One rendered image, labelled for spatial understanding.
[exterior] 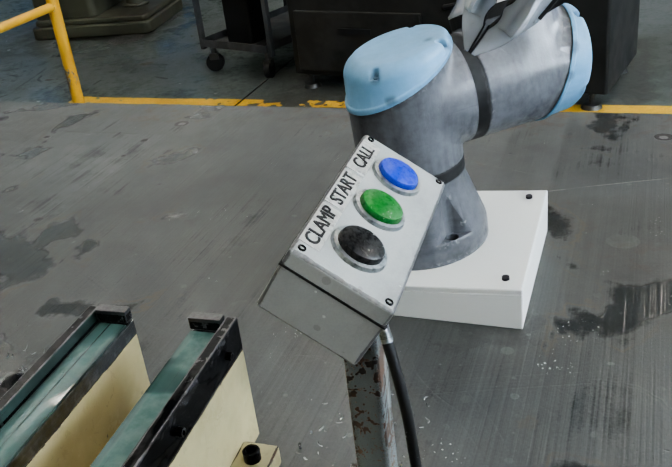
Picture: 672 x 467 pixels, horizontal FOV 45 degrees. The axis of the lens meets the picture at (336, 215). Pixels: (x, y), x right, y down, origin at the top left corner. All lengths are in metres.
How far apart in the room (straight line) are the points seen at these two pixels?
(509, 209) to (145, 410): 0.52
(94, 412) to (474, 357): 0.36
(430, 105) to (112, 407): 0.41
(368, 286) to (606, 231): 0.62
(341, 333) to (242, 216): 0.68
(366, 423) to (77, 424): 0.23
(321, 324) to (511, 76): 0.46
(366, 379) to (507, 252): 0.35
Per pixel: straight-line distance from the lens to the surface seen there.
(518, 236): 0.93
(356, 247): 0.48
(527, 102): 0.89
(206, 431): 0.67
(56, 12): 4.26
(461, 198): 0.89
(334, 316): 0.48
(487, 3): 0.63
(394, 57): 0.83
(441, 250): 0.88
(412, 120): 0.83
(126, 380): 0.75
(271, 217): 1.13
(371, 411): 0.61
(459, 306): 0.87
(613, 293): 0.93
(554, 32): 0.90
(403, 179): 0.56
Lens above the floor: 1.31
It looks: 27 degrees down
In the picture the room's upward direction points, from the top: 7 degrees counter-clockwise
